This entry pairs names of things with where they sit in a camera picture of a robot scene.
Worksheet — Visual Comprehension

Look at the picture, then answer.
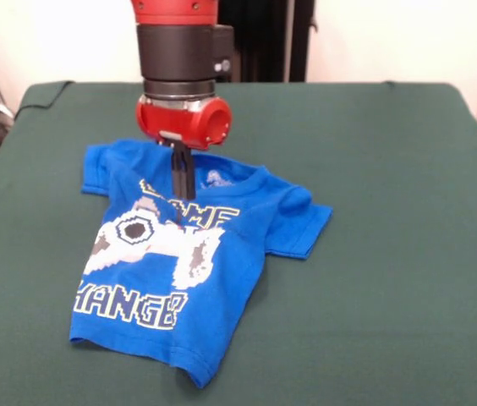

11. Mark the dark green table cloth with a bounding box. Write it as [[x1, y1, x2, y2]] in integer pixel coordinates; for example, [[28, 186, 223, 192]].
[[0, 80, 477, 406]]

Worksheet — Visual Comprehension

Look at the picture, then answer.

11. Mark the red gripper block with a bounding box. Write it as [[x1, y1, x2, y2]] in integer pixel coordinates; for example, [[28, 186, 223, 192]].
[[134, 95, 233, 201]]

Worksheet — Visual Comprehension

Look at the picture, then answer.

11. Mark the blue printed t-shirt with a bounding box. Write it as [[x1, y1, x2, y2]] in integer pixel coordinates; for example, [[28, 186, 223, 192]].
[[68, 138, 334, 389]]

